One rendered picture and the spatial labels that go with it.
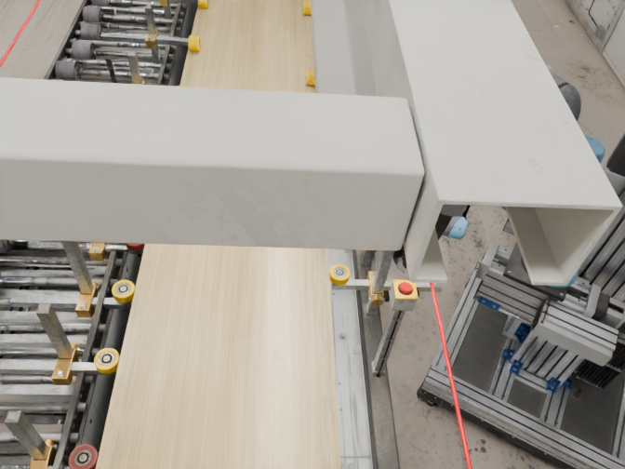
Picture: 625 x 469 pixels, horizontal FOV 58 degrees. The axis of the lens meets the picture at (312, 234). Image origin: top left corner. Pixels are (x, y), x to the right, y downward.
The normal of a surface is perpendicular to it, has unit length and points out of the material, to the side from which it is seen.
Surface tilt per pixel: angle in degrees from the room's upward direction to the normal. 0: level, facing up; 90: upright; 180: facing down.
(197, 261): 0
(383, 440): 0
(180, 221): 90
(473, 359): 0
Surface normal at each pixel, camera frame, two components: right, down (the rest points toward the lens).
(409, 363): 0.08, -0.66
